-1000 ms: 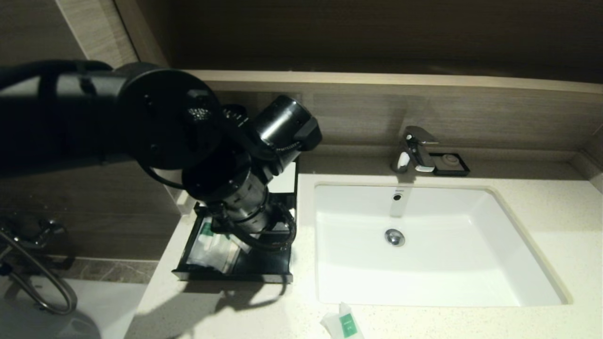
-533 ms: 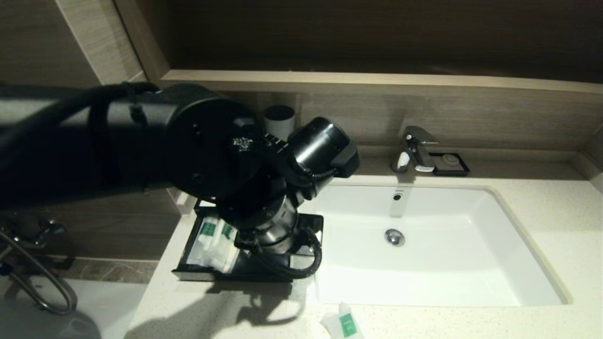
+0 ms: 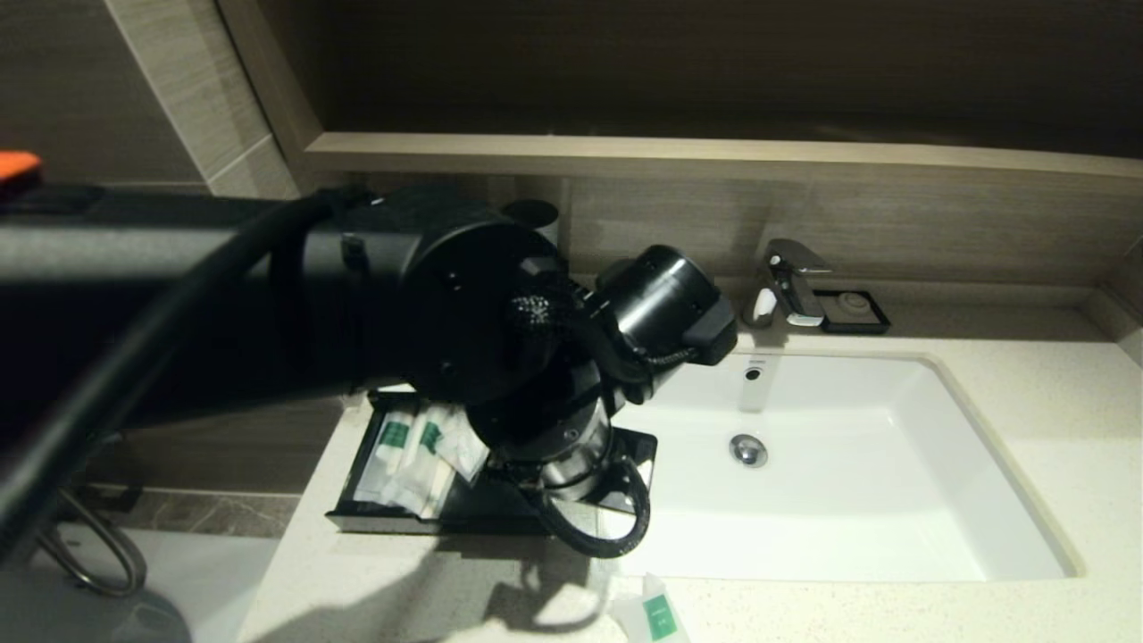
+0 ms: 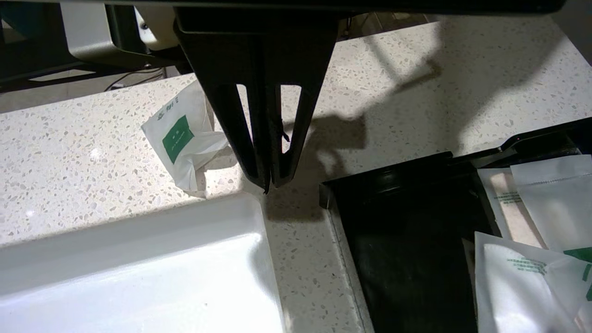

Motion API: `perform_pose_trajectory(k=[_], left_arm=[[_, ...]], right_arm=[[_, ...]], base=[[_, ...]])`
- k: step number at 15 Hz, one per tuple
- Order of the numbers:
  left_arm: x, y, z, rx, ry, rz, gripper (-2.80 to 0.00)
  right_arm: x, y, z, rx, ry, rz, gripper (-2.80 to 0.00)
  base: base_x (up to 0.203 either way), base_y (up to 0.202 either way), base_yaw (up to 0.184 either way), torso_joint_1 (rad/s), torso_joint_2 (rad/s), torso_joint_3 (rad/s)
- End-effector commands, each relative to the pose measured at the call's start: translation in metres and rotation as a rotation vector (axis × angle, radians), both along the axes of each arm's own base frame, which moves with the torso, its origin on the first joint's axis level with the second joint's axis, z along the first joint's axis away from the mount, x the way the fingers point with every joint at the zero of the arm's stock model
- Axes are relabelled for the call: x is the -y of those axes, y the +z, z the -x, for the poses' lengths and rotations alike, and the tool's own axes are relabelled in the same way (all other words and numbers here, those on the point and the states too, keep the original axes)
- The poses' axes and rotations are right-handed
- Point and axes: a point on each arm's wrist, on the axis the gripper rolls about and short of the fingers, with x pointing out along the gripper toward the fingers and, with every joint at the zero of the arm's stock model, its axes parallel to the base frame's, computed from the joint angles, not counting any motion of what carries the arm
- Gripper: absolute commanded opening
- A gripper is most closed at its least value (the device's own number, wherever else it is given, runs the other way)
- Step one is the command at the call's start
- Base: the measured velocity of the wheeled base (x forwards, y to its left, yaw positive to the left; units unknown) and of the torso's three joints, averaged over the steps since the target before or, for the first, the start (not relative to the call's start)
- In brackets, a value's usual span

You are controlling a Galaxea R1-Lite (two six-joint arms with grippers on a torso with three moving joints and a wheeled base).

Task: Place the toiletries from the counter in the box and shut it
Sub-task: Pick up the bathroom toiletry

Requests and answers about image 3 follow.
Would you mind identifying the metal shower hose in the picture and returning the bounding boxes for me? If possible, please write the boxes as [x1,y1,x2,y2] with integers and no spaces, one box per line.
[36,487,149,599]

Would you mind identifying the black soap dish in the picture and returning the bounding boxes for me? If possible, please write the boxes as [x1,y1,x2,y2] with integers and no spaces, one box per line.
[811,290,892,337]

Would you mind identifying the grey cup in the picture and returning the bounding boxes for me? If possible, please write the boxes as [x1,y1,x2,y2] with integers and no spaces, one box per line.
[500,199,560,244]

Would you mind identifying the chrome drain stopper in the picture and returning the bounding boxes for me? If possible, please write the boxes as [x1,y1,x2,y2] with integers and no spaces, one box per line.
[729,433,769,470]

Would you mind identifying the wooden wall shelf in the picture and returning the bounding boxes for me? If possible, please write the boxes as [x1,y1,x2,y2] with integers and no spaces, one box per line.
[302,132,1143,184]

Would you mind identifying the black pull-out drawer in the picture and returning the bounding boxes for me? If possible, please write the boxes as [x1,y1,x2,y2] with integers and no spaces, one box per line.
[326,393,572,537]

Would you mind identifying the white sink basin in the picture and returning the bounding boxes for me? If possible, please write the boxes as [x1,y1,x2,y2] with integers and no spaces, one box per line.
[593,348,1085,587]

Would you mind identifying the chrome faucet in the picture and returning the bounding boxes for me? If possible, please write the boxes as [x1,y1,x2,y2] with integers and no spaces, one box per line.
[741,238,834,331]

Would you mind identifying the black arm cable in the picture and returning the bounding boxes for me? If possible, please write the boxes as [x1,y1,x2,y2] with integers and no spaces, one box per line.
[0,189,358,559]

